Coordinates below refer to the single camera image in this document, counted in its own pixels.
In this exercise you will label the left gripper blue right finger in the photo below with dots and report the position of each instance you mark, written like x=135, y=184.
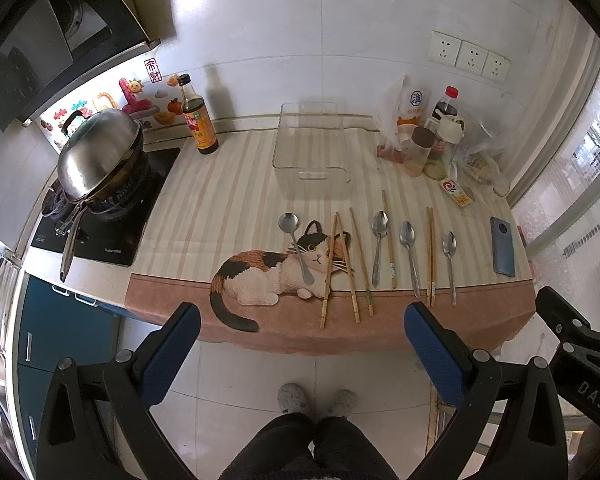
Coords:
x=441, y=352

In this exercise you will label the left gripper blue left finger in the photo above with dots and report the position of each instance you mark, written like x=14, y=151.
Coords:
x=163, y=352

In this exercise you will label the green wooden chopstick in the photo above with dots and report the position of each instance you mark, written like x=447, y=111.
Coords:
x=359, y=250

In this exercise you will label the pair chopstick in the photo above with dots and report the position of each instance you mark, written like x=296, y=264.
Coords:
x=434, y=264
x=429, y=257

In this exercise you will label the steel spoon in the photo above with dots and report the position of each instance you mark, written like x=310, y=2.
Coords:
x=449, y=246
x=380, y=226
x=289, y=223
x=407, y=239

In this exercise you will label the long wooden chopstick patterned tip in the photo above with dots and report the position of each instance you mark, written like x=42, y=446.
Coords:
x=392, y=258

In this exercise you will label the black gas stove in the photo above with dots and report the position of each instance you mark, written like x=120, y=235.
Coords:
x=109, y=231

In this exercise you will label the right grey slipper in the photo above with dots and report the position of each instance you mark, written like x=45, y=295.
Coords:
x=342, y=404

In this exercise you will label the grey slipper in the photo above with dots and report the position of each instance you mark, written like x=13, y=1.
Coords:
x=342, y=404
x=292, y=399

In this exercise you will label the blue smartphone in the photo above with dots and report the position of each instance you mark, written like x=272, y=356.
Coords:
x=503, y=253

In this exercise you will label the left grey slipper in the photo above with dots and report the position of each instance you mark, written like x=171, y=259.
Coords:
x=292, y=399

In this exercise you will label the blue cabinet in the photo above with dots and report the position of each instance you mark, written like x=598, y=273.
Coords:
x=56, y=323

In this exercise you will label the person legs black trousers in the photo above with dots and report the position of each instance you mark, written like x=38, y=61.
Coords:
x=293, y=446

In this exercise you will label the small orange white packet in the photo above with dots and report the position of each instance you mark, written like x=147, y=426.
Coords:
x=456, y=193

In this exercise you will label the clear bag with food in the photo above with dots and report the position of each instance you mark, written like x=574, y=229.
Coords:
x=476, y=157

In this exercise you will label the steel wok lid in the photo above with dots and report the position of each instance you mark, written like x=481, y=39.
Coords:
x=94, y=148

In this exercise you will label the brown lid clear jar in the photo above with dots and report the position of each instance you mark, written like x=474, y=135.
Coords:
x=416, y=151

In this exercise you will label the clear plastic organizer bin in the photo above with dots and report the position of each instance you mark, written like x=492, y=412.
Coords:
x=311, y=157

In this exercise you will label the pink packaged item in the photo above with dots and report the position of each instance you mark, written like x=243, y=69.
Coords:
x=387, y=152

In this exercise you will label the soy sauce bottle orange label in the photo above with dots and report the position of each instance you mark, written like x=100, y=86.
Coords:
x=197, y=117

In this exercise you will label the white plastic bag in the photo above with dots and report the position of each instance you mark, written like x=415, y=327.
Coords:
x=387, y=113

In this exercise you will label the dark bottle red cap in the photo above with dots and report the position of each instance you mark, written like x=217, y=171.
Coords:
x=447, y=105

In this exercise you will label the white seasoning bottle orange label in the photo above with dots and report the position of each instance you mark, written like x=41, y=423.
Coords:
x=412, y=103

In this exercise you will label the range hood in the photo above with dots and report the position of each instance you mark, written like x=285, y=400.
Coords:
x=50, y=47

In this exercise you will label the black wok with handle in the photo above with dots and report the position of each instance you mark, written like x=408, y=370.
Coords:
x=117, y=182

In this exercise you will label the colourful wall stickers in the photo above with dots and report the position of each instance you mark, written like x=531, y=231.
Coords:
x=138, y=88

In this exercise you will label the white wall socket strip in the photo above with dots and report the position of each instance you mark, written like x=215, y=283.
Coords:
x=463, y=55

